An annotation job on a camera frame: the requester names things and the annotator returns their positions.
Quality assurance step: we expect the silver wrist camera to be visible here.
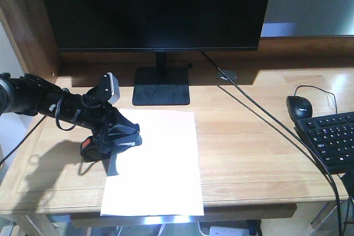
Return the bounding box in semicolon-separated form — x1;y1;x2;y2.
96;72;120;104

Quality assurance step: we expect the white paper sheet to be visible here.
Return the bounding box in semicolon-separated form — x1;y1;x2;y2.
100;109;204;216

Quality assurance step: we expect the black and orange stapler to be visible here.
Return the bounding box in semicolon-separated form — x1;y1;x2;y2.
79;133;143;163

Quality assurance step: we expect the white power strip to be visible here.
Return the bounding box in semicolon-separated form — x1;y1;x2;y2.
209;226;249;236

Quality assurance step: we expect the black computer monitor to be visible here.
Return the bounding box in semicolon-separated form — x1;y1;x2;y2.
44;0;268;106

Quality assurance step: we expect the black computer mouse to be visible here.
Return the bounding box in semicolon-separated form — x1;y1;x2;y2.
286;96;313;122

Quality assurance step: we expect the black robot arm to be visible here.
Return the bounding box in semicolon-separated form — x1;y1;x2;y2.
1;72;139;143

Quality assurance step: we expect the wooden desk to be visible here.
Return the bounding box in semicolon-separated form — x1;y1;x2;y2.
1;0;353;235

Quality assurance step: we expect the black monitor cable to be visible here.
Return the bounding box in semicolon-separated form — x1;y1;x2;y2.
201;50;344;236

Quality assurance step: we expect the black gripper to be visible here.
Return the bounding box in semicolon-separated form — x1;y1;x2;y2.
38;86;140;139

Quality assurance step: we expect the black keyboard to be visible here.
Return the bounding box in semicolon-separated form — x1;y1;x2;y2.
295;112;353;174

